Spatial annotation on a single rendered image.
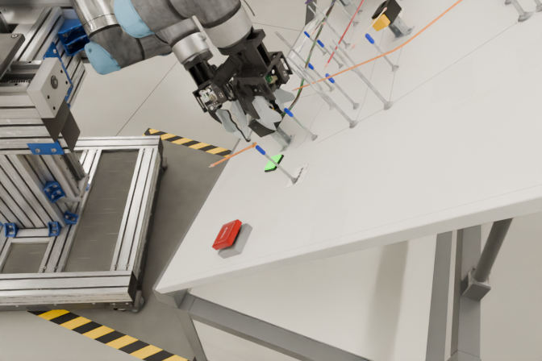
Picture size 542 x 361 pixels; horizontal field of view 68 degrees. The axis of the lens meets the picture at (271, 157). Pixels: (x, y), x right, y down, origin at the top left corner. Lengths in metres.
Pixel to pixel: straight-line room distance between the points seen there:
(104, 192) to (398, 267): 1.40
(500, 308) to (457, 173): 1.65
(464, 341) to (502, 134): 0.45
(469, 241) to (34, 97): 1.03
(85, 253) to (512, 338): 1.80
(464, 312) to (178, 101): 2.23
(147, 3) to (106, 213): 1.39
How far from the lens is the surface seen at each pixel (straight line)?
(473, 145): 0.50
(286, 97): 0.80
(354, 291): 1.03
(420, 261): 1.11
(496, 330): 2.05
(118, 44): 0.98
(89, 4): 1.00
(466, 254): 0.92
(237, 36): 0.68
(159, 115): 2.65
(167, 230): 2.08
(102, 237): 1.89
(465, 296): 0.87
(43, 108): 1.15
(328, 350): 0.97
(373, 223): 0.50
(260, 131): 0.85
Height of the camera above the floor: 1.72
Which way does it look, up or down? 48 degrees down
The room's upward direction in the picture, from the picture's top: 1 degrees clockwise
